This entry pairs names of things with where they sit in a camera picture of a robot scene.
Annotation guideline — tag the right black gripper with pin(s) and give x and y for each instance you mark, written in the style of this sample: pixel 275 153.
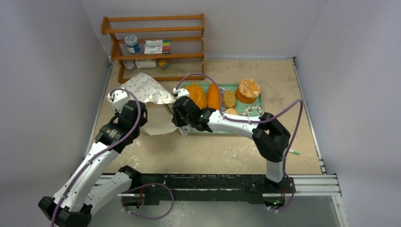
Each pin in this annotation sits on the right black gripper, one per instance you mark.
pixel 180 111

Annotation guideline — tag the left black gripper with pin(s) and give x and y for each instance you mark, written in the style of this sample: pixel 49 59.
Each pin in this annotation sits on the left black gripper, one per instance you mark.
pixel 143 122

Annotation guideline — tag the white patterned paper bag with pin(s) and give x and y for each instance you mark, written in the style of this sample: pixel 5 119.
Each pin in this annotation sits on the white patterned paper bag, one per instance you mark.
pixel 158 102

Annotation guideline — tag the long orange fake baguette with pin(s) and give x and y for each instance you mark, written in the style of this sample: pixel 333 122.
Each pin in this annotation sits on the long orange fake baguette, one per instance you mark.
pixel 213 97

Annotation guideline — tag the pale yellow fake bun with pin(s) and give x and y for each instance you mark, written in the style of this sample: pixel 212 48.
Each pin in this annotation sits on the pale yellow fake bun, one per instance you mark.
pixel 231 111

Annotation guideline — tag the small brown fake bread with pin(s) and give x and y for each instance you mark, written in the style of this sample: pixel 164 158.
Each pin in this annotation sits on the small brown fake bread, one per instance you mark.
pixel 229 99

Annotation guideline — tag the orange fake bread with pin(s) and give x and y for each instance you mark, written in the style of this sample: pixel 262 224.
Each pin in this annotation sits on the orange fake bread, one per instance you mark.
pixel 248 91

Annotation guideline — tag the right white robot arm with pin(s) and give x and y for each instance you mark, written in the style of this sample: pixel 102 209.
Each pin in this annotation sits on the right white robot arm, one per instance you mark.
pixel 269 135

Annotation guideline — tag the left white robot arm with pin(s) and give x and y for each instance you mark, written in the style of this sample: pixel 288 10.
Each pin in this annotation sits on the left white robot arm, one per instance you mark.
pixel 79 199

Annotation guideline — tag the yellow grey sharpener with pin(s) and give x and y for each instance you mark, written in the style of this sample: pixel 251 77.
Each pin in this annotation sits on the yellow grey sharpener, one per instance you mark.
pixel 163 64

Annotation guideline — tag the small clear jar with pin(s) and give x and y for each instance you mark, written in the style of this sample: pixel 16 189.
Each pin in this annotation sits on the small clear jar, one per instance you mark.
pixel 129 64

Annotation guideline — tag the white small box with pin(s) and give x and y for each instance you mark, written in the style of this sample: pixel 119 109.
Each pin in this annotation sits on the white small box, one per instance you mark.
pixel 145 63

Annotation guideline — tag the green floral tray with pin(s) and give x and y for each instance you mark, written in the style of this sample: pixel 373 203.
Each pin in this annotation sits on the green floral tray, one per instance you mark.
pixel 250 110

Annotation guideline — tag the pack of coloured markers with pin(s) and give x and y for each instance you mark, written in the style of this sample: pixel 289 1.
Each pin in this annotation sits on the pack of coloured markers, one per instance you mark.
pixel 157 46

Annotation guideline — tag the blue lidded jar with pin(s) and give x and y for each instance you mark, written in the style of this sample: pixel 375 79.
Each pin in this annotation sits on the blue lidded jar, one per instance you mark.
pixel 132 44

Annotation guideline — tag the wooden shelf rack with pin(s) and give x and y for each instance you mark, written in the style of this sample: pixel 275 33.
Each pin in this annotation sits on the wooden shelf rack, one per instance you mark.
pixel 119 50

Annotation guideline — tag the green white pen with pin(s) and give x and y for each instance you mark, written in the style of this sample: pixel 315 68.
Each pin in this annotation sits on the green white pen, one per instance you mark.
pixel 294 152

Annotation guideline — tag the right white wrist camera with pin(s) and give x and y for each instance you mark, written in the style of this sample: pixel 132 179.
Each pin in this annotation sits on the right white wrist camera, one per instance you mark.
pixel 180 92

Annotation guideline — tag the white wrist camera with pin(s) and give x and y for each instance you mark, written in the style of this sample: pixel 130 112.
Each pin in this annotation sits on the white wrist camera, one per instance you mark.
pixel 118 99
pixel 180 92

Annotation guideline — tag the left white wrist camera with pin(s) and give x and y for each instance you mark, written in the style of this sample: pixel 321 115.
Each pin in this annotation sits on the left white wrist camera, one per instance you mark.
pixel 118 99

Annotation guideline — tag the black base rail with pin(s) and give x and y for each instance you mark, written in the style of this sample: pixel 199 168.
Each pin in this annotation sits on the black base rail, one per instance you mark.
pixel 151 189

